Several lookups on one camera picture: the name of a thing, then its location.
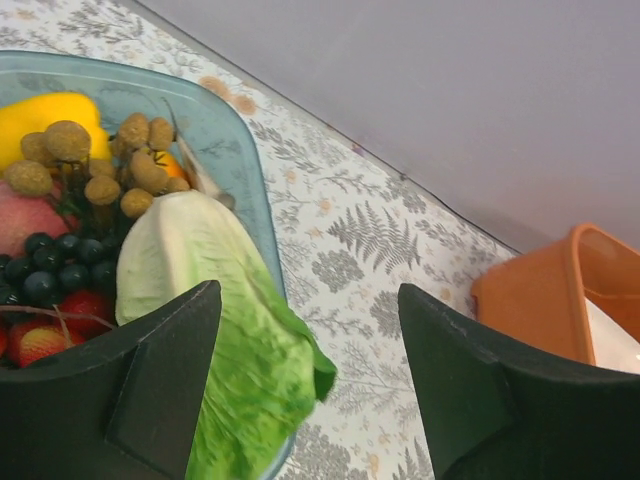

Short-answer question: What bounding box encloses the brown fake nuts cluster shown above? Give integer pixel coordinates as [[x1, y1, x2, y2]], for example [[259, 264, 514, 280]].
[[1, 112, 191, 236]]

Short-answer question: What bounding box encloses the floral patterned table mat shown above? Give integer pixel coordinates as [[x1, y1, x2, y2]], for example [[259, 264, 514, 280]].
[[1, 1, 511, 479]]

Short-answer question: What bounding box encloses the white rectangular plate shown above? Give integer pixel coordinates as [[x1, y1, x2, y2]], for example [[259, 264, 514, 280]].
[[585, 299, 639, 374]]

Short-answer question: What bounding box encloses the grey fake oyster shell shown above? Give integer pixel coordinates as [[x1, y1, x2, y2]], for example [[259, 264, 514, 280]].
[[162, 98, 236, 211]]

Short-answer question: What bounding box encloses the blue transparent tray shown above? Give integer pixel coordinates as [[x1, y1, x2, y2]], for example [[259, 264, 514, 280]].
[[0, 49, 301, 480]]

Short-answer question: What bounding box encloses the yellow fake pepper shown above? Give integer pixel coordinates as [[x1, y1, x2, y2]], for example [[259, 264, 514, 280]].
[[1, 92, 111, 171]]

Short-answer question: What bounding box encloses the red fake cherries bunch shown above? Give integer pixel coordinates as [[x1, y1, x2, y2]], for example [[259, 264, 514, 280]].
[[1, 290, 115, 368]]

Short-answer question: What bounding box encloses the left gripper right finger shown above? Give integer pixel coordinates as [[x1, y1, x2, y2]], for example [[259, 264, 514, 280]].
[[398, 283, 639, 479]]

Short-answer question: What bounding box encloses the pink fake peach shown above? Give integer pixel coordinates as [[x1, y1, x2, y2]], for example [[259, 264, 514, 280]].
[[0, 181, 78, 257]]

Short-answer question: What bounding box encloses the yellow orange fake fruit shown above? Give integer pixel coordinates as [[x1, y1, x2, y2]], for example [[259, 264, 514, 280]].
[[143, 147, 188, 181]]

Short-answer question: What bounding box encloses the dark fake blueberries bunch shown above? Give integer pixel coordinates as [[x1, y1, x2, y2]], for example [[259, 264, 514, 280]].
[[1, 232, 122, 307]]

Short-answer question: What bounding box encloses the green fake lettuce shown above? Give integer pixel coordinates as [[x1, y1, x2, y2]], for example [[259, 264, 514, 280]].
[[115, 190, 337, 479]]

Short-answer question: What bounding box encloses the orange plastic basket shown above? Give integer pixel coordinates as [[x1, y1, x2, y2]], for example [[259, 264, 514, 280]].
[[471, 224, 639, 366]]

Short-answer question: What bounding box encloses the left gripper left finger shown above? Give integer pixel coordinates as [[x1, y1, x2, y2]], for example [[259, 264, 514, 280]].
[[1, 281, 221, 479]]

